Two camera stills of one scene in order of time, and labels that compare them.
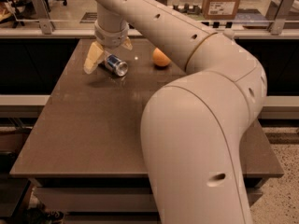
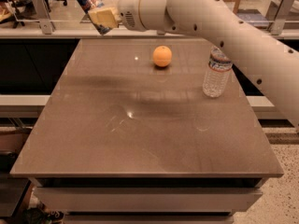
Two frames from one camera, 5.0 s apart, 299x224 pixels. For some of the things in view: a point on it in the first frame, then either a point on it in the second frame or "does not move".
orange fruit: x=160 y=59 does not move
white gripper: x=111 y=37 → x=128 y=10
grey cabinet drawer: x=88 y=200 does not move
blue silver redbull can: x=116 y=65 → x=88 y=0
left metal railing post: x=40 y=6 does not move
